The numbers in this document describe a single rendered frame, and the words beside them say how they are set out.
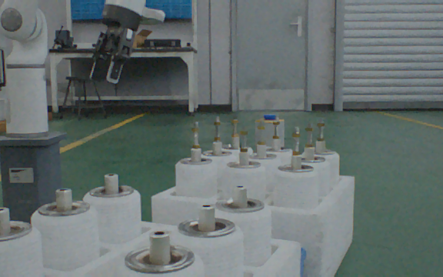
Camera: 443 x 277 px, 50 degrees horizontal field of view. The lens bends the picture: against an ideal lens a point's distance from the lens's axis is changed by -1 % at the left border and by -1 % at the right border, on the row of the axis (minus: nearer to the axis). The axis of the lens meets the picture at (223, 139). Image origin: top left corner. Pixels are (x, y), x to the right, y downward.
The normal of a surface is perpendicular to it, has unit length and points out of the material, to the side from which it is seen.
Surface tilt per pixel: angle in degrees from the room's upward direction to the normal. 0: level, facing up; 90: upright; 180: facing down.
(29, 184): 89
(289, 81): 90
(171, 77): 90
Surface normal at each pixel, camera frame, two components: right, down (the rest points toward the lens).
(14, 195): -0.02, 0.13
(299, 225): -0.40, 0.12
